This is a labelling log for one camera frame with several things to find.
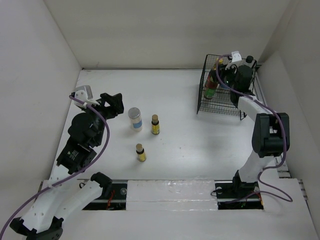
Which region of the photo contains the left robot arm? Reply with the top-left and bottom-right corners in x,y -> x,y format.
0,90 -> 124,240

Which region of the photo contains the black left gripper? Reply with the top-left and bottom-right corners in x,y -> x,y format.
82,92 -> 124,145

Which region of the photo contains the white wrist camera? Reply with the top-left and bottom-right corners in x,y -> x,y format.
228,51 -> 242,64
71,85 -> 99,109

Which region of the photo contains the green label chili sauce bottle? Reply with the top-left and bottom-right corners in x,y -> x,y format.
203,72 -> 218,100

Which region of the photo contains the tall dark soy sauce bottle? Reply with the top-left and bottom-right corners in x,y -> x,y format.
245,55 -> 254,66

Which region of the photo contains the small yellow label bottle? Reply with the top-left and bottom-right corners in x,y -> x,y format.
151,114 -> 160,135

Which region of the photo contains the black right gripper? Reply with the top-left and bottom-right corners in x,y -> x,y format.
209,61 -> 238,90

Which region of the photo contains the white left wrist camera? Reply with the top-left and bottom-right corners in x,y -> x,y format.
71,85 -> 99,109

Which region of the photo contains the black wire basket rack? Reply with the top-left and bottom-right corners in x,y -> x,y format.
197,54 -> 247,120

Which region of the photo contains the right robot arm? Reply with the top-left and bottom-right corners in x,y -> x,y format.
209,62 -> 290,204

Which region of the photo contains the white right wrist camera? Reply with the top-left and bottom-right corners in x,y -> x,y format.
228,51 -> 242,64

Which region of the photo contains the white spice jar blue label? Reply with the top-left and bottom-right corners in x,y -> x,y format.
128,107 -> 143,132

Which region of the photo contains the small yellow bottle front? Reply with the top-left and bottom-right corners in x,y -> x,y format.
135,143 -> 147,162

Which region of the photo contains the red label sauce bottle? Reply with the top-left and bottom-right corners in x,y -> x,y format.
212,58 -> 224,71

